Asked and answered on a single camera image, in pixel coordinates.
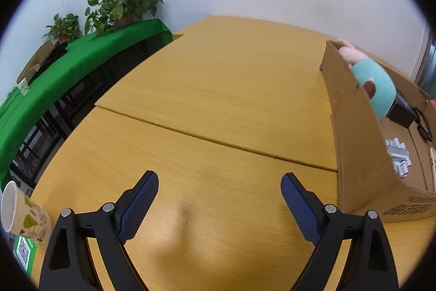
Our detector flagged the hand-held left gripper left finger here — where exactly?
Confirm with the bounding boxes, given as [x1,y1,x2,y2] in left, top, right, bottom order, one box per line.
[39,170,159,291]

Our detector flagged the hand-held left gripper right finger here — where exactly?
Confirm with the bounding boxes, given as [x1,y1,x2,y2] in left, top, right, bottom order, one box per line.
[280,172,399,291]

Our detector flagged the brown cardboard box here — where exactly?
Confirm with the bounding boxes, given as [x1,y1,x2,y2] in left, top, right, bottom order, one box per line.
[319,40,436,223]

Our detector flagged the black charger box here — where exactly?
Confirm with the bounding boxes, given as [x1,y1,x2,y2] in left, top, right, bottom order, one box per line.
[386,90,417,128]

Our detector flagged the silver ribbon bow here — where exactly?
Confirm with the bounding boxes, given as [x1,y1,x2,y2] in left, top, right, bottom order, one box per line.
[384,137,413,178]

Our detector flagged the patterned paper cup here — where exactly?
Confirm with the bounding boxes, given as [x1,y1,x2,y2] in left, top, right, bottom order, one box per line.
[0,180,52,242]

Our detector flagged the black chair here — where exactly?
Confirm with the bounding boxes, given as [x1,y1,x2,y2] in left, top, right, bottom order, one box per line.
[10,117,67,191]
[107,32,166,77]
[51,64,113,136]

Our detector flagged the green code card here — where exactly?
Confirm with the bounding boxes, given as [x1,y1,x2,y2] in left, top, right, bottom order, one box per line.
[13,235,37,274]

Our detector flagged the black eyeglasses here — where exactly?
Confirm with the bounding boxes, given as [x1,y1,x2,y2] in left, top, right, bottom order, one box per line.
[410,106,434,142]

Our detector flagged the pink and teal plush toy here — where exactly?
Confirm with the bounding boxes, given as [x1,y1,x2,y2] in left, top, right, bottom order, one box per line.
[335,38,397,121]

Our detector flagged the flat cardboard carton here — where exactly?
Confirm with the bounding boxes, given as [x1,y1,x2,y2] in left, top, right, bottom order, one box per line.
[16,40,57,85]

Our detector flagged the glass door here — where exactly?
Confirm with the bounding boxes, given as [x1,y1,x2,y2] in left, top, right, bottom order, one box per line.
[410,23,436,97]

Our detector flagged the small potted plant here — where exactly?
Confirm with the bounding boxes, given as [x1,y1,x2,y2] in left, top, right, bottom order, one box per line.
[43,13,82,44]

